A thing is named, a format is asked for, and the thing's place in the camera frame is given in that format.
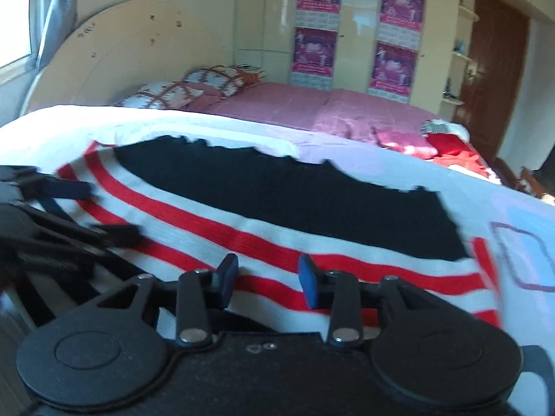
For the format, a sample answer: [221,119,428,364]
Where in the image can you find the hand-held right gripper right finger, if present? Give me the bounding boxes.
[298,253,439,346]

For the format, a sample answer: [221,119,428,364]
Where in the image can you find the cream corner shelf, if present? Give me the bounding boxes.
[439,0,480,107]

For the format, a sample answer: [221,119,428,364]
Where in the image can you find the patterned pillow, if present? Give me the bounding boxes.
[113,80,205,110]
[182,65,266,98]

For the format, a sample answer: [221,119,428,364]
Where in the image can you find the pink bedsheet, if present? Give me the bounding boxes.
[191,80,492,171]

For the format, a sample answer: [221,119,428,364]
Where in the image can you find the brown wooden door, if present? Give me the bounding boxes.
[455,0,531,164]

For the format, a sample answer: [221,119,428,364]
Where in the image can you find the cream wardrobe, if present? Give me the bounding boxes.
[232,0,555,114]

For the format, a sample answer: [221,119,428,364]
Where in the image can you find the white striped cloth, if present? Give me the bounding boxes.
[419,120,470,140]

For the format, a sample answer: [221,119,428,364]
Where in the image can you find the red cloth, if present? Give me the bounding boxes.
[427,132,500,179]

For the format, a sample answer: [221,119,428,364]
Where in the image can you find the blue curtain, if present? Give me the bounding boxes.
[32,0,81,70]

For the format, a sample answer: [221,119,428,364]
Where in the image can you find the cream round headboard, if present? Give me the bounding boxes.
[22,0,237,116]

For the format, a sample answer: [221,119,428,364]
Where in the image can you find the blue patterned bedsheet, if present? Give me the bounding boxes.
[0,104,555,358]

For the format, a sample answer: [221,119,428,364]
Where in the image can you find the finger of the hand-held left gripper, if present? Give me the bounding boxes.
[34,179,93,201]
[86,224,140,249]

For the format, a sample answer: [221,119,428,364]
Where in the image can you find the window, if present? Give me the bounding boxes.
[0,0,36,69]

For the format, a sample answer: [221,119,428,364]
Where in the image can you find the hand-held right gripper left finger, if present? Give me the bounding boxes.
[97,253,240,346]

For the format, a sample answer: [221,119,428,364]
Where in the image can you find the striped cartoon sweater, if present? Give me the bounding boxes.
[13,134,504,344]

